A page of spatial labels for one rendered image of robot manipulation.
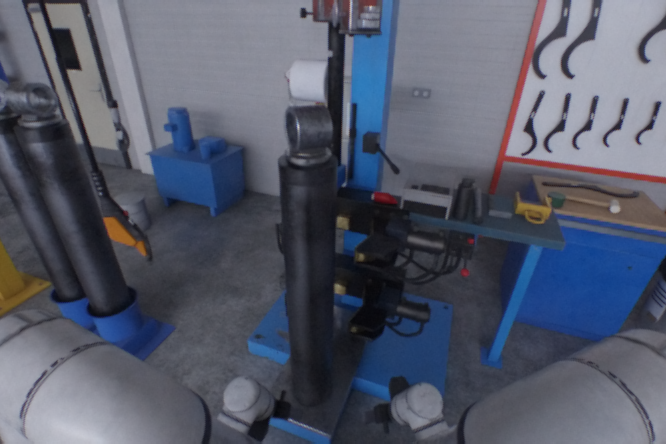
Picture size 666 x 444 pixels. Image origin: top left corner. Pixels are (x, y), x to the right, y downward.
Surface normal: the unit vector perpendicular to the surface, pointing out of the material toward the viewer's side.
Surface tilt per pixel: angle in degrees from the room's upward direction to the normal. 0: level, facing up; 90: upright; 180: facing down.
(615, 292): 90
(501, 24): 90
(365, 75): 90
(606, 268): 90
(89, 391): 16
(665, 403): 39
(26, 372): 26
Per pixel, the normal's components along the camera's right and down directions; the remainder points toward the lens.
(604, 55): -0.35, 0.47
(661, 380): 0.14, -0.66
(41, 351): -0.03, -0.82
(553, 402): -0.46, -0.76
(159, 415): 0.80, -0.40
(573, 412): -0.33, -0.67
